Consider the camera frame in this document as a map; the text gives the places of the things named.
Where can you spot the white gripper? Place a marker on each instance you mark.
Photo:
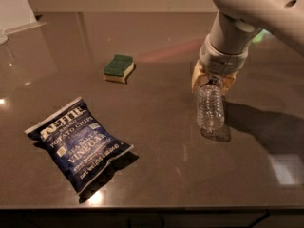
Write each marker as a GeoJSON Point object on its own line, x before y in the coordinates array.
{"type": "Point", "coordinates": [221, 62]}

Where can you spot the clear plastic water bottle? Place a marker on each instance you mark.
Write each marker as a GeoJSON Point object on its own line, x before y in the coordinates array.
{"type": "Point", "coordinates": [210, 111]}

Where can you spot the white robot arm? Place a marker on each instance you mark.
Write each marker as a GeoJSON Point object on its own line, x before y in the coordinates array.
{"type": "Point", "coordinates": [237, 22]}

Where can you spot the green and yellow sponge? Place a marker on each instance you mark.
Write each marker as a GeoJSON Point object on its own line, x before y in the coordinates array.
{"type": "Point", "coordinates": [118, 69]}

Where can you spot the blue potato chips bag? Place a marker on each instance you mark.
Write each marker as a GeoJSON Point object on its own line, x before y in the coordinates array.
{"type": "Point", "coordinates": [78, 144]}

